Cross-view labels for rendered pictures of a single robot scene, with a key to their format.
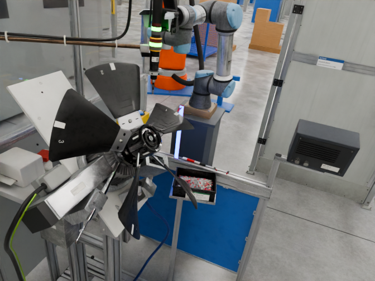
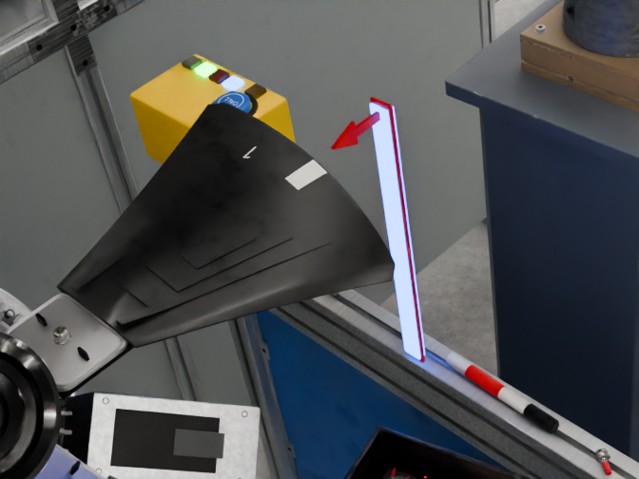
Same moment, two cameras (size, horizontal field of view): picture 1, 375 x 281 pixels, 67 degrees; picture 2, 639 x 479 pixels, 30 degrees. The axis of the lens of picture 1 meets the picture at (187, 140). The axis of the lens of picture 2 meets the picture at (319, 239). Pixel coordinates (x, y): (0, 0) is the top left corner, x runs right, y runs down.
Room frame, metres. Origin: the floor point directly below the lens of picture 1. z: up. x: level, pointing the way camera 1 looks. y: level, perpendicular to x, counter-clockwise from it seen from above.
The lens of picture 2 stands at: (0.64, -0.38, 1.80)
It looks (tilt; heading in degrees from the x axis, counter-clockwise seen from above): 41 degrees down; 35
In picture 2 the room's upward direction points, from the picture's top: 11 degrees counter-clockwise
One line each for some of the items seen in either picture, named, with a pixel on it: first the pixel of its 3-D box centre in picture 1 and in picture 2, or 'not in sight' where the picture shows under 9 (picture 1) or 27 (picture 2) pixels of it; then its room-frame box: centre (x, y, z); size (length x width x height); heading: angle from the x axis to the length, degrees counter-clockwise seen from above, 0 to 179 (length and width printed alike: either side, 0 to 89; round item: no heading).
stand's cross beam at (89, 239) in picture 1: (93, 241); not in sight; (0.99, 0.41, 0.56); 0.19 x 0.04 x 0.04; 72
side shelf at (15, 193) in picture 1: (37, 173); not in sight; (1.11, 0.72, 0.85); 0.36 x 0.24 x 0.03; 162
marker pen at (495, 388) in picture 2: (193, 161); (500, 391); (1.36, -0.05, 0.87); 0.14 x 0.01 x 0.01; 70
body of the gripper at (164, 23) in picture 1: (169, 19); not in sight; (1.15, 0.12, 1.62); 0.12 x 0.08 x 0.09; 162
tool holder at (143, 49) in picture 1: (152, 59); not in sight; (1.05, 0.17, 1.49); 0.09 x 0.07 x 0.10; 107
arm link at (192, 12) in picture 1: (185, 15); not in sight; (1.30, 0.08, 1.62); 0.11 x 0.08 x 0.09; 162
